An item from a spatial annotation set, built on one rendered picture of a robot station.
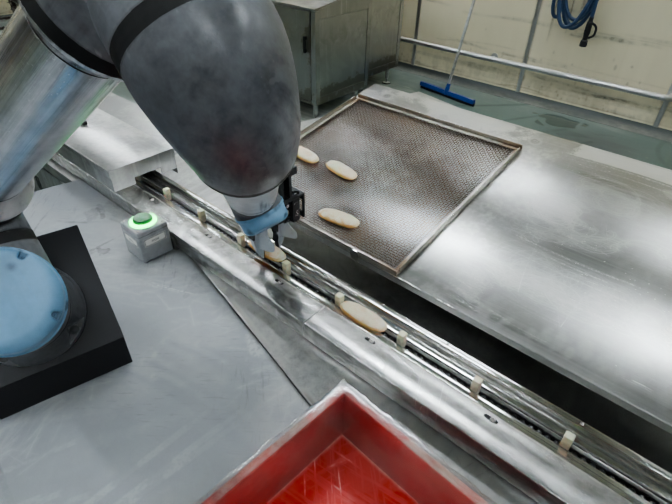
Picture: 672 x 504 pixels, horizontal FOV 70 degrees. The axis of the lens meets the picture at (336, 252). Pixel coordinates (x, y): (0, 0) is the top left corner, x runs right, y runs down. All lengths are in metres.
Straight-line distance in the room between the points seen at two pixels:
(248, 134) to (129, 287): 0.74
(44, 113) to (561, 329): 0.76
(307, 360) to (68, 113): 0.54
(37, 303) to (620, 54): 4.18
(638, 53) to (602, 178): 3.20
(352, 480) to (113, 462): 0.33
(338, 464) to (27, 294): 0.45
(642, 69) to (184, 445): 4.08
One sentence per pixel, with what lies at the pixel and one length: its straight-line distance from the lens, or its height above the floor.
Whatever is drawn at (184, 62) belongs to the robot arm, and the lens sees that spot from 0.32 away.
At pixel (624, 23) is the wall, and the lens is 4.36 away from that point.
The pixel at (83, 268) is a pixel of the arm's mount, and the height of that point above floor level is 0.98.
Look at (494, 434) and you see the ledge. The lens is 0.75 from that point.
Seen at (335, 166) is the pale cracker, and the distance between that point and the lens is 1.16.
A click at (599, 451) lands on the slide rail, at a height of 0.85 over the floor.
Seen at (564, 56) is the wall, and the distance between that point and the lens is 4.51.
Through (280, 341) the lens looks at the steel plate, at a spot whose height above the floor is 0.82.
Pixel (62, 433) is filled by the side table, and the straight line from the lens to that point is 0.85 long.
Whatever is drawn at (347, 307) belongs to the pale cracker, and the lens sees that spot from 0.87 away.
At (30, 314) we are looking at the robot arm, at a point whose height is 1.08.
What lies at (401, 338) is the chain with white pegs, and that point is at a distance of 0.82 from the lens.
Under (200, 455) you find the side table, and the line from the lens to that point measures 0.76.
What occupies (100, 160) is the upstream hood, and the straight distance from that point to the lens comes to 1.32.
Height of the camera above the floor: 1.46
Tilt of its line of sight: 37 degrees down
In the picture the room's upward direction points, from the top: 1 degrees clockwise
